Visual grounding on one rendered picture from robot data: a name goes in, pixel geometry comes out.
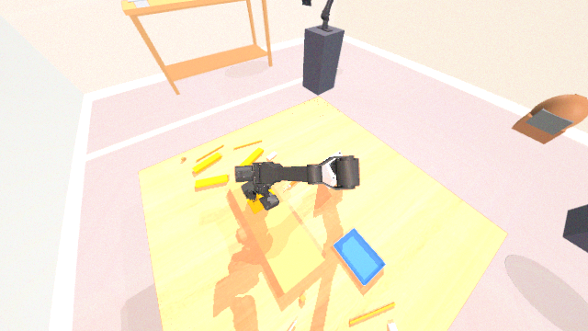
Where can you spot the blue rectangular tray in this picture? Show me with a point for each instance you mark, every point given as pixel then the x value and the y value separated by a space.
pixel 359 256

